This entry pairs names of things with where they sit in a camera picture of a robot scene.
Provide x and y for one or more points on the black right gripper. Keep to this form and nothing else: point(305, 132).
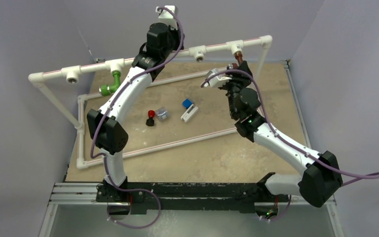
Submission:
point(238, 78)

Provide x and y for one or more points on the brown copper faucet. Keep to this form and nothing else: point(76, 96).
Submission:
point(239, 60)

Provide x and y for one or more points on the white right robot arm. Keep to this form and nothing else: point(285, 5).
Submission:
point(317, 179)

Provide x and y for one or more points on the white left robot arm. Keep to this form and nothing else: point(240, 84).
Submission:
point(105, 124)

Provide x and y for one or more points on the blue and white faucet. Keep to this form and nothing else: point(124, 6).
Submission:
point(190, 110)

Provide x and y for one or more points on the clear grey faucet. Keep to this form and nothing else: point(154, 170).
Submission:
point(162, 114)

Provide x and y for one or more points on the red and black faucet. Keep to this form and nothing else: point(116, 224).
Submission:
point(150, 120)

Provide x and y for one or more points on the green faucet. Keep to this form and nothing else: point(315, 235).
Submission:
point(106, 90)

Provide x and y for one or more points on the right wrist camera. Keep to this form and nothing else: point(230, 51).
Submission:
point(215, 80)

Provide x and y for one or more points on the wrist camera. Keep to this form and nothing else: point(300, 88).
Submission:
point(166, 18)
point(215, 80)

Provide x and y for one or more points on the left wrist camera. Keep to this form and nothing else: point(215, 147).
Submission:
point(166, 18)

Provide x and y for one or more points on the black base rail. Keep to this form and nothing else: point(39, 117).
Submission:
point(245, 198)

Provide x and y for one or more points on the aluminium frame rail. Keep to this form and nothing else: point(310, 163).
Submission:
point(73, 211)

